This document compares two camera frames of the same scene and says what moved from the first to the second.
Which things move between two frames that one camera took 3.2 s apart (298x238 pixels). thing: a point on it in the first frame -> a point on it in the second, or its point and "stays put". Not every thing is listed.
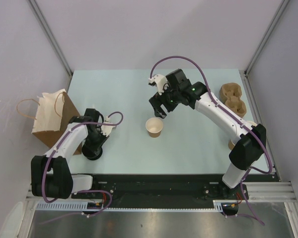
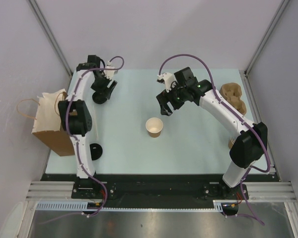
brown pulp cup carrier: [230, 94] stays put
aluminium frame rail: [272, 191] stays put
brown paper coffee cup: [154, 126] stays put
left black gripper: [104, 138] -> [104, 89]
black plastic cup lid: [92, 152] -> [99, 97]
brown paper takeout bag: [54, 109] stays put
